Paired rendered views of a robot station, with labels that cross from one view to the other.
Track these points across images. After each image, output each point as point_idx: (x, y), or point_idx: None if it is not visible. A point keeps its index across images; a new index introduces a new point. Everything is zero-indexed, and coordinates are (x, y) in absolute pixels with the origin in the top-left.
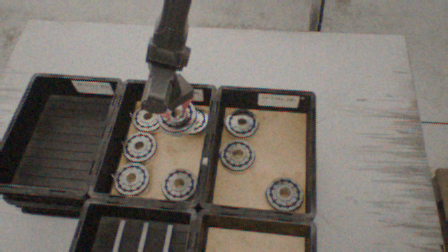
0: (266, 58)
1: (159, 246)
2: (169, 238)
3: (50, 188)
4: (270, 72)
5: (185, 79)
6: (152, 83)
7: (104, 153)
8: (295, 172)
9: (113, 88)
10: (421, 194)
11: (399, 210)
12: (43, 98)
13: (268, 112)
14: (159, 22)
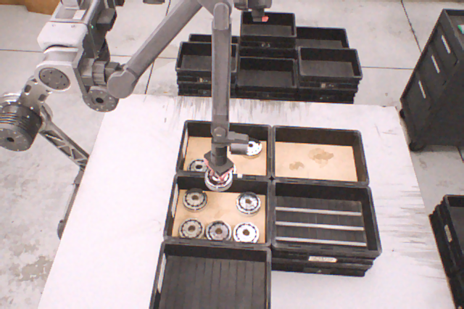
0: (117, 172)
1: (289, 215)
2: (284, 207)
3: (254, 300)
4: (132, 170)
5: (209, 151)
6: (240, 138)
7: (235, 241)
8: None
9: (164, 254)
10: (232, 103)
11: (242, 113)
12: None
13: (186, 156)
14: (227, 104)
